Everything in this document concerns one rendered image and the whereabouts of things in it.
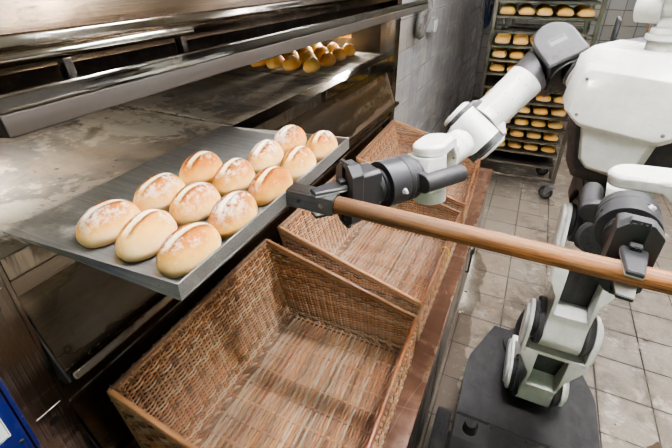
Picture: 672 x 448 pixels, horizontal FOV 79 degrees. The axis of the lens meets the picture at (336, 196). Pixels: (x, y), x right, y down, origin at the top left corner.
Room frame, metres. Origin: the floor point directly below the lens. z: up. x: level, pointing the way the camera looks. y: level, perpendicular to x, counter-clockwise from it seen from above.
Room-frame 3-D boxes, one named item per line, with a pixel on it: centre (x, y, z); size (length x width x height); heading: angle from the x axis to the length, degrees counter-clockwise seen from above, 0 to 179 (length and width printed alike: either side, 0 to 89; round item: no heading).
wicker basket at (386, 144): (1.73, -0.41, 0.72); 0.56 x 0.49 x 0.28; 156
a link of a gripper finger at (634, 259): (0.42, -0.39, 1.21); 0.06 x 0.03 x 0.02; 149
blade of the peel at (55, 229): (0.71, 0.25, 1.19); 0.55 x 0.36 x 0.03; 156
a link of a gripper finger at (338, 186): (0.61, 0.01, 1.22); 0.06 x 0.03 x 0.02; 121
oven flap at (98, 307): (1.28, 0.10, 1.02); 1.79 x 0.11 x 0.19; 155
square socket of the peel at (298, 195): (0.62, 0.04, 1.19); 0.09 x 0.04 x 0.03; 66
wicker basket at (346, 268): (1.19, -0.15, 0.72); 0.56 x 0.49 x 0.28; 154
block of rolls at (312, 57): (1.99, 0.25, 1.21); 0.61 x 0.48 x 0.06; 65
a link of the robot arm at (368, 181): (0.66, -0.07, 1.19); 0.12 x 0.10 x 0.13; 121
